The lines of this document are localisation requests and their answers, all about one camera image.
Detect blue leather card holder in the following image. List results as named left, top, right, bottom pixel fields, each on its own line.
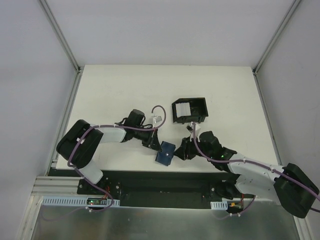
left=155, top=141, right=176, bottom=167

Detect black plastic card tray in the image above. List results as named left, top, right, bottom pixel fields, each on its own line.
left=171, top=97, right=209, bottom=124

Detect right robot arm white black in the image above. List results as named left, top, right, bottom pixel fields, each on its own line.
left=174, top=131, right=320, bottom=219

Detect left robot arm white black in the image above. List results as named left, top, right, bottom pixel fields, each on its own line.
left=56, top=109, right=167, bottom=195

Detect white cards stack in tray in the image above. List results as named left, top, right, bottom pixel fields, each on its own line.
left=175, top=102, right=192, bottom=118

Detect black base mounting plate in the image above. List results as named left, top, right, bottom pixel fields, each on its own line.
left=48, top=168, right=253, bottom=208

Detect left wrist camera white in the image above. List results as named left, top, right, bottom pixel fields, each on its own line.
left=152, top=115, right=163, bottom=125

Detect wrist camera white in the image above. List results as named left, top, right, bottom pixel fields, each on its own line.
left=152, top=115, right=163, bottom=125
left=186, top=121, right=201, bottom=135

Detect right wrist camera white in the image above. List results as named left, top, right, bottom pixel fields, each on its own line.
left=186, top=121, right=201, bottom=135

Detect right white cable duct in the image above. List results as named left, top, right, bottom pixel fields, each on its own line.
left=210, top=201, right=228, bottom=211

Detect white cable duct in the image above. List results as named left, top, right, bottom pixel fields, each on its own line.
left=210, top=201, right=228, bottom=211
left=42, top=196, right=120, bottom=208

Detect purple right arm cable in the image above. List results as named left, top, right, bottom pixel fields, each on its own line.
left=191, top=121, right=320, bottom=221

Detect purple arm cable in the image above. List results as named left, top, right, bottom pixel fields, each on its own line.
left=191, top=121, right=320, bottom=221
left=39, top=105, right=168, bottom=222

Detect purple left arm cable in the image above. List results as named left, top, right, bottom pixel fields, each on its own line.
left=39, top=105, right=168, bottom=222

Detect left aluminium frame post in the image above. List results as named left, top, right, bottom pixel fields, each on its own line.
left=38, top=0, right=85, bottom=73

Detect aluminium frame post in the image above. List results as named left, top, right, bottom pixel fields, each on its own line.
left=251, top=0, right=307, bottom=75
left=38, top=0, right=85, bottom=73

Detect left white cable duct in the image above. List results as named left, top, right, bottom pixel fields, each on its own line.
left=42, top=196, right=120, bottom=208

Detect right aluminium frame post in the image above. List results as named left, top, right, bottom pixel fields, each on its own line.
left=251, top=0, right=307, bottom=75

